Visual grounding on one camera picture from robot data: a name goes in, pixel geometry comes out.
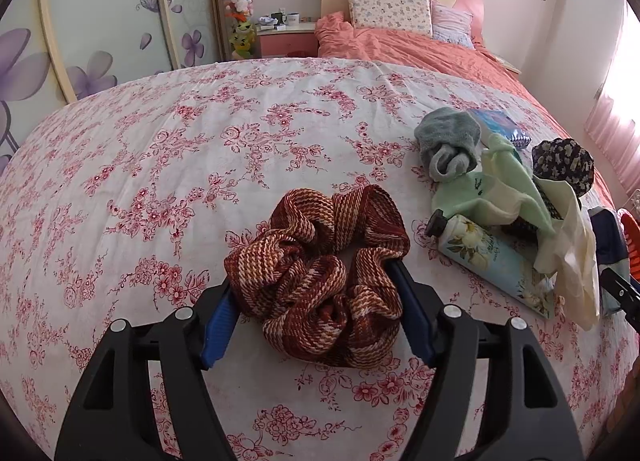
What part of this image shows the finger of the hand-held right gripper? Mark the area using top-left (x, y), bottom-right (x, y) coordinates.
top-left (600, 266), bottom-right (640, 329)

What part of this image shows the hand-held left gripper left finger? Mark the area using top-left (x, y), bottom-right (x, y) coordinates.
top-left (54, 282), bottom-right (241, 461)

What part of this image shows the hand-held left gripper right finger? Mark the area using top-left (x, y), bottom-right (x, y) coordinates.
top-left (385, 258), bottom-right (586, 461)

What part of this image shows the orange plastic basket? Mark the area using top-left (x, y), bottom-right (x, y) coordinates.
top-left (616, 207), bottom-right (640, 284)

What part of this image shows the brown plaid scrunchie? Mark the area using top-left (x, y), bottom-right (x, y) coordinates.
top-left (223, 184), bottom-right (411, 369)

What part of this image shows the dark blue cloth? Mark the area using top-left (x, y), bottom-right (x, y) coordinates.
top-left (589, 207), bottom-right (632, 317)

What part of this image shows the cream cloth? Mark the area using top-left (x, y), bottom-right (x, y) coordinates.
top-left (532, 176), bottom-right (601, 332)

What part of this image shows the floral lotion bottle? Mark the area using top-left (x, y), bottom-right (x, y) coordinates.
top-left (425, 209), bottom-right (557, 319)

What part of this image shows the dark floral scrunchie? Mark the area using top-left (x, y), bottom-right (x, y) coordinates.
top-left (531, 138), bottom-right (596, 199)

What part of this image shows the light green cloth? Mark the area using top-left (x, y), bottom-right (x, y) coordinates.
top-left (431, 133), bottom-right (558, 237)

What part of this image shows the pink curtain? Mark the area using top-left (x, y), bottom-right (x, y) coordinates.
top-left (582, 1), bottom-right (640, 202)

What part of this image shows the pink floral bed sheet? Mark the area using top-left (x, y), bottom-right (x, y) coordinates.
top-left (0, 58), bottom-right (640, 461)

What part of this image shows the grey sock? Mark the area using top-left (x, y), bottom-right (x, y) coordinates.
top-left (415, 107), bottom-right (483, 180)

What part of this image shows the blue tissue pack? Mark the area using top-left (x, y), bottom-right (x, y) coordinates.
top-left (467, 109), bottom-right (531, 152)

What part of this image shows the orange duvet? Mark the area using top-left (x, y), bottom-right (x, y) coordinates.
top-left (315, 11), bottom-right (618, 206)

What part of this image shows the pink striped pillow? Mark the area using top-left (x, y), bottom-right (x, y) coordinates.
top-left (431, 3), bottom-right (475, 49)

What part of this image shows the pink nightstand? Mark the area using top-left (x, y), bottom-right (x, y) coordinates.
top-left (256, 23), bottom-right (321, 60)

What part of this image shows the floral print pillow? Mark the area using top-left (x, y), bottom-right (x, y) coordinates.
top-left (347, 0), bottom-right (433, 38)

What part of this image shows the plain pink pillow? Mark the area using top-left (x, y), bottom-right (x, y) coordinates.
top-left (452, 0), bottom-right (486, 44)

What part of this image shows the floral sliding wardrobe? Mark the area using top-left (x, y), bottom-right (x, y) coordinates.
top-left (0, 0), bottom-right (226, 166)

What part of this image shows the clear tube of plush toys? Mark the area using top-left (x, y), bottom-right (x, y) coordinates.
top-left (218, 0), bottom-right (258, 60)

